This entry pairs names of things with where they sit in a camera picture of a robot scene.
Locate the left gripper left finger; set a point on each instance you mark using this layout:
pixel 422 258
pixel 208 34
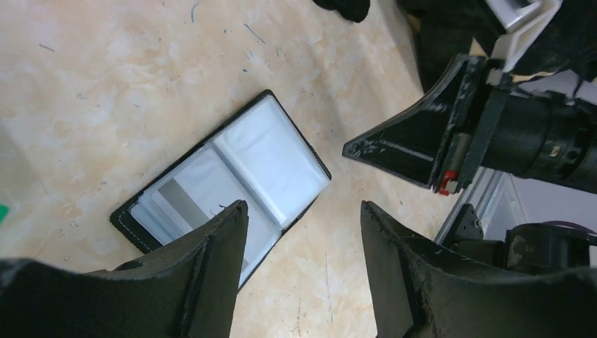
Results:
pixel 187 288

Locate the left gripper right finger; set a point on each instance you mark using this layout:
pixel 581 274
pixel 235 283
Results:
pixel 422 289

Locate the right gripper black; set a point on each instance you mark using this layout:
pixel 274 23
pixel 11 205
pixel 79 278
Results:
pixel 474 118

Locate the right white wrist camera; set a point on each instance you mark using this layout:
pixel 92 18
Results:
pixel 523 22

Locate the black floral blanket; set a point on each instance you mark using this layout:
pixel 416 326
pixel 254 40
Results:
pixel 444 29

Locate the green plastic bin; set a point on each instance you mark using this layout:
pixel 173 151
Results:
pixel 4 211

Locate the black cloth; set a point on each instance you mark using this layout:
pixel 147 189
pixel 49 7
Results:
pixel 352 10

